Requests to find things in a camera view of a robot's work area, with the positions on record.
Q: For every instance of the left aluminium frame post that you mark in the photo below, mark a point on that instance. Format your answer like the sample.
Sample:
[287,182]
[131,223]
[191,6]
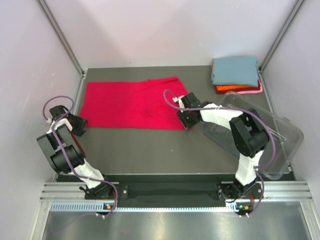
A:
[45,8]

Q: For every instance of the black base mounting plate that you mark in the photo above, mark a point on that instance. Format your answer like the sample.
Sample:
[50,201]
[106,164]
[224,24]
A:
[165,192]

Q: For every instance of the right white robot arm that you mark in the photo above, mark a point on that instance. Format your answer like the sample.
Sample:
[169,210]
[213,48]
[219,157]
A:
[249,135]

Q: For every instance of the right aluminium frame post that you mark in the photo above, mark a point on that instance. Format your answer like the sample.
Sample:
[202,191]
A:
[294,11]

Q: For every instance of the clear plastic bin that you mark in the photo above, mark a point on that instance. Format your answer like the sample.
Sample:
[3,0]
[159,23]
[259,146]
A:
[278,139]

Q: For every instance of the slotted grey cable duct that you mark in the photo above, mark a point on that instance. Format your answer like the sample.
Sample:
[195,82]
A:
[105,207]

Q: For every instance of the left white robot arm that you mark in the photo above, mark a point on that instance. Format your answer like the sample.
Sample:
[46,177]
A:
[65,155]

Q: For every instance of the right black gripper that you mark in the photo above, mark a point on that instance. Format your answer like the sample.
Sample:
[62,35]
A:
[186,125]

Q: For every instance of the aluminium frame post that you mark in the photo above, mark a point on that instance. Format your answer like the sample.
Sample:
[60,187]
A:
[45,8]
[294,11]

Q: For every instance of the folded pink t shirt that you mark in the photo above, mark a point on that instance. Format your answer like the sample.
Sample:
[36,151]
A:
[252,90]

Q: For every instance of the folded dark red t shirt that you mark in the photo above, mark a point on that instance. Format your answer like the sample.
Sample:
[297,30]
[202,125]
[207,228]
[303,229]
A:
[224,92]

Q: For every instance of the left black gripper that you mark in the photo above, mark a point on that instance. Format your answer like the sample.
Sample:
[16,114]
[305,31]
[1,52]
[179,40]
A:
[82,122]

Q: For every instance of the folded blue t shirt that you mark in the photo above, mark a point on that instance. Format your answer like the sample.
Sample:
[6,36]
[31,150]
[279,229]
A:
[235,70]

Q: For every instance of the folded orange t shirt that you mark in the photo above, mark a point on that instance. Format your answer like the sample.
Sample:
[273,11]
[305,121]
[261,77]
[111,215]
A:
[222,88]

